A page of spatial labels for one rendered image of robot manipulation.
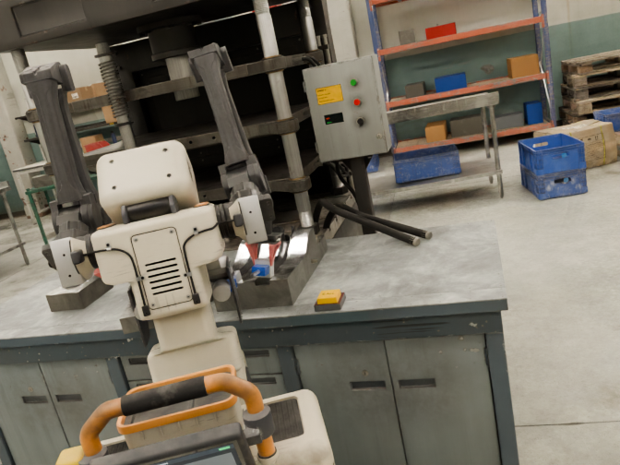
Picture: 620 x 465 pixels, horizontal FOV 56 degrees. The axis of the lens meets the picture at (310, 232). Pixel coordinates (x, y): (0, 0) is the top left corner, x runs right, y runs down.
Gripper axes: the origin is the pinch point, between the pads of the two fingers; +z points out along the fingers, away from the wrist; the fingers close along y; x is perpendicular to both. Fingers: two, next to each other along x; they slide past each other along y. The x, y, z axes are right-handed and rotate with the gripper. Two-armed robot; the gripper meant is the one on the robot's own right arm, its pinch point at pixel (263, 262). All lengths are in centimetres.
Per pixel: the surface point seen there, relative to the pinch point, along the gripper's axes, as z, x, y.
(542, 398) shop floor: 68, -77, -95
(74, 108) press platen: -52, -73, 117
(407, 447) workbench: 59, -7, -45
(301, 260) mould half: 1.9, -15.0, -8.0
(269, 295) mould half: 10.1, 0.7, -2.3
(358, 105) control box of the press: -51, -76, -16
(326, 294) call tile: 7.8, 3.6, -20.8
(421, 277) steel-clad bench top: 4.4, -11.8, -47.4
